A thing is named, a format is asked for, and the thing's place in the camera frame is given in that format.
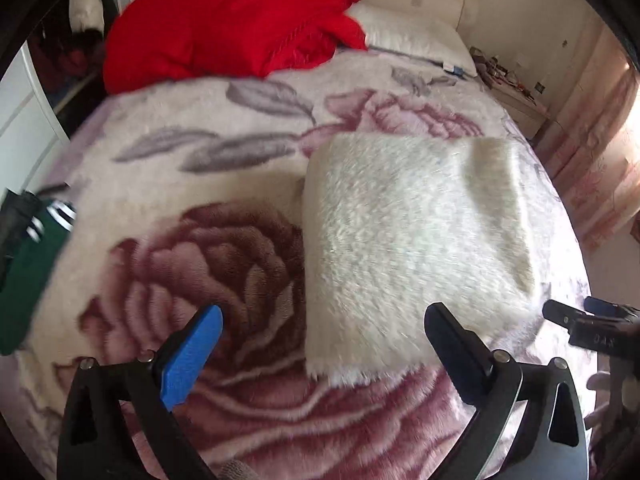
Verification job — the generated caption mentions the white wardrobe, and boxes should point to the white wardrobe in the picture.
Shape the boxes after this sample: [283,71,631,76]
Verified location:
[0,42,69,198]

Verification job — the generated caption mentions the black garment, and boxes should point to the black garment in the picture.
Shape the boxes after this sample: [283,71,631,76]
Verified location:
[0,187,48,281]

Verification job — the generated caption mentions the cream nightstand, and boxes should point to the cream nightstand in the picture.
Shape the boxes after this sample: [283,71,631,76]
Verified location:
[480,77,552,142]

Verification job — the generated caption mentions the cream hanging garment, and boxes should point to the cream hanging garment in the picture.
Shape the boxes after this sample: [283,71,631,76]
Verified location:
[67,0,109,37]

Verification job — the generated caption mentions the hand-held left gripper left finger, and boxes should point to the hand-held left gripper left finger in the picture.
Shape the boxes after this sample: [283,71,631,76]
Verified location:
[56,304,225,480]

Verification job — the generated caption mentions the red quilt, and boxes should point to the red quilt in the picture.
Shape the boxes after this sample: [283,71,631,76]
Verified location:
[102,0,370,95]

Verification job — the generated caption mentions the pink floral curtain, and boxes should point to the pink floral curtain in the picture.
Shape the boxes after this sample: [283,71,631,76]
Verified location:
[542,15,640,253]

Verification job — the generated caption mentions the white pillow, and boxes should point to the white pillow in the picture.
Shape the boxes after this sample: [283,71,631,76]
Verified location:
[345,4,479,79]

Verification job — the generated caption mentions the dark hanging clothes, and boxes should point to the dark hanging clothes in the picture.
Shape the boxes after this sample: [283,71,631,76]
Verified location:
[29,25,109,113]

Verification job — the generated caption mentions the white fluffy garment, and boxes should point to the white fluffy garment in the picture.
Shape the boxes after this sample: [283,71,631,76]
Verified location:
[301,132,540,388]

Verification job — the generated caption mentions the clutter of small bedside things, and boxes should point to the clutter of small bedside things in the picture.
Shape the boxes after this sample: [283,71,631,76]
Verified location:
[469,46,532,97]

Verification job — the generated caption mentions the person's right hand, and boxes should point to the person's right hand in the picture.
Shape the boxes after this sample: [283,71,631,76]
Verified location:
[584,370,616,431]

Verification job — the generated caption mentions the green white-striped garment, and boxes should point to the green white-striped garment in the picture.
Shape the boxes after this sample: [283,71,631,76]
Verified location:
[0,199,77,357]

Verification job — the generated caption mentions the floral plush blanket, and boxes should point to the floral plush blanket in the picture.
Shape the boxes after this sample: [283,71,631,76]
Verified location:
[10,50,598,480]

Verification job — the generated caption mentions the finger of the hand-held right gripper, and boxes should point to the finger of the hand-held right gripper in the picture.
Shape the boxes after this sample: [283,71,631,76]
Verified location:
[584,296,640,322]
[542,299,640,358]

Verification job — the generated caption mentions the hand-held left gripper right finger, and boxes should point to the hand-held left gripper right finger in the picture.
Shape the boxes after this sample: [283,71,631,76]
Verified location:
[424,302,589,480]

